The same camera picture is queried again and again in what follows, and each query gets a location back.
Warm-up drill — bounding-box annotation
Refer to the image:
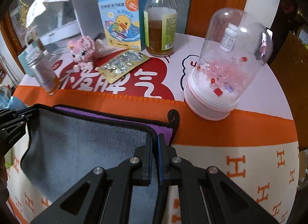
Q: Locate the green tissue pack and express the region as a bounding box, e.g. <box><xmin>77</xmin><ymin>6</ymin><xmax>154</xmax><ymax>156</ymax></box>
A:
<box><xmin>5</xmin><ymin>148</ymin><xmax>14</xmax><ymax>169</ymax></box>

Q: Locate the blue castle snow globe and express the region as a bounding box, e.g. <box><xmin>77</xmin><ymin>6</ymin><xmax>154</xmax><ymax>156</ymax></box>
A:
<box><xmin>0</xmin><ymin>85</ymin><xmax>27</xmax><ymax>110</ymax></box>

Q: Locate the pink toy cat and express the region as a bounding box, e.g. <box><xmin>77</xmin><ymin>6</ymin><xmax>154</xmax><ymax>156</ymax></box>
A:
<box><xmin>67</xmin><ymin>36</ymin><xmax>104</xmax><ymax>72</ymax></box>

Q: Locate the foil pill blister pack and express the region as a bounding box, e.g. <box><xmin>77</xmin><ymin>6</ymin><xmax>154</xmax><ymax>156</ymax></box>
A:
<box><xmin>98</xmin><ymin>50</ymin><xmax>150</xmax><ymax>83</ymax></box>

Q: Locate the teal cylindrical container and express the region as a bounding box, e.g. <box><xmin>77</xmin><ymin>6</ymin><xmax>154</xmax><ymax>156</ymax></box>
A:
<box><xmin>18</xmin><ymin>50</ymin><xmax>34</xmax><ymax>77</ymax></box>

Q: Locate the white desktop appliance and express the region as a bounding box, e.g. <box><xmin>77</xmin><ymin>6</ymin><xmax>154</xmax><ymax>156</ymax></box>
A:
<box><xmin>28</xmin><ymin>0</ymin><xmax>103</xmax><ymax>55</ymax></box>

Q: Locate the pink dome music box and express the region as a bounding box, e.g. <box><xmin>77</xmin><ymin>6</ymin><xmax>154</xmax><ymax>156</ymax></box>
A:
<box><xmin>184</xmin><ymin>8</ymin><xmax>266</xmax><ymax>121</ymax></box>

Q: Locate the orange H-pattern blanket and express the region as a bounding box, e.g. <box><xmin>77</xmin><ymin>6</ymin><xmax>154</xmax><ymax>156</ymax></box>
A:
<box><xmin>15</xmin><ymin>84</ymin><xmax>299</xmax><ymax>223</ymax></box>

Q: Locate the black smartphone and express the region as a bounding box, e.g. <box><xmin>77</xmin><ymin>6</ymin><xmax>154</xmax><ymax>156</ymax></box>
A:
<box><xmin>261</xmin><ymin>27</ymin><xmax>274</xmax><ymax>62</ymax></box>

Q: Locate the blue duck carton box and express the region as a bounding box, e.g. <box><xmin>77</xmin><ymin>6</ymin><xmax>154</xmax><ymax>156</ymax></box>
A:
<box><xmin>98</xmin><ymin>0</ymin><xmax>147</xmax><ymax>51</ymax></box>

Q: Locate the purple and grey towel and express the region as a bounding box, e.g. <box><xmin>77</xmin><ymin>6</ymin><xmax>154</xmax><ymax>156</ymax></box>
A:
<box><xmin>21</xmin><ymin>104</ymin><xmax>180</xmax><ymax>223</ymax></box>

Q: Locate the white plastic squeeze bottle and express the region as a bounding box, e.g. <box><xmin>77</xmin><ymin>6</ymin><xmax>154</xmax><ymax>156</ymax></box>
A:
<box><xmin>23</xmin><ymin>24</ymin><xmax>45</xmax><ymax>65</ymax></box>

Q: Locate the glass bottle amber liquid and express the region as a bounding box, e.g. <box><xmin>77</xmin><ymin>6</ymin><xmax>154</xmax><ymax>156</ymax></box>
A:
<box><xmin>144</xmin><ymin>0</ymin><xmax>177</xmax><ymax>57</ymax></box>

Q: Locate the silver orange can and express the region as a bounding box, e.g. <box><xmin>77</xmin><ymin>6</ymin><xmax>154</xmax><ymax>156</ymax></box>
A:
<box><xmin>27</xmin><ymin>50</ymin><xmax>60</xmax><ymax>96</ymax></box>

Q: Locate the red printed table mat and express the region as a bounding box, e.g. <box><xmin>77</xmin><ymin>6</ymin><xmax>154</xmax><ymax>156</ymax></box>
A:
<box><xmin>51</xmin><ymin>50</ymin><xmax>176</xmax><ymax>100</ymax></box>

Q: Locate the small white pill bottle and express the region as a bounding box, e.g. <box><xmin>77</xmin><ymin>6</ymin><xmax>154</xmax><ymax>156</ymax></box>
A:
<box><xmin>220</xmin><ymin>23</ymin><xmax>238</xmax><ymax>53</ymax></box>

